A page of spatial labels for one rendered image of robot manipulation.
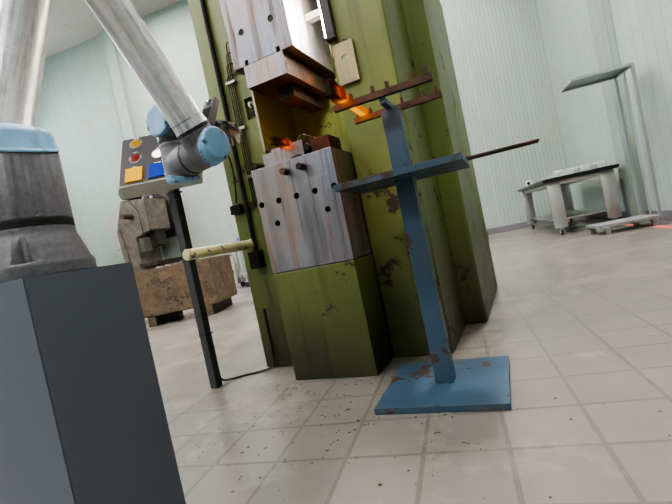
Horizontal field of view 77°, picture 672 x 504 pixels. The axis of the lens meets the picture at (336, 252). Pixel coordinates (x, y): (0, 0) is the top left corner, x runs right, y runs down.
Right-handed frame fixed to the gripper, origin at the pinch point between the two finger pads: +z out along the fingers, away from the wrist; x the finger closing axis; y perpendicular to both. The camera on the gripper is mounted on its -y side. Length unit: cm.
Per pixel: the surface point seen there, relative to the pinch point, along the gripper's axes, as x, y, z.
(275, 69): 2.5, -30.1, 33.0
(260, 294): -39, 63, 47
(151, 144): -59, -14, 19
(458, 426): 59, 100, -14
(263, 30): 1, -47, 33
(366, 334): 21, 83, 27
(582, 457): 87, 100, -28
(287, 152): -0.1, 4.2, 33.0
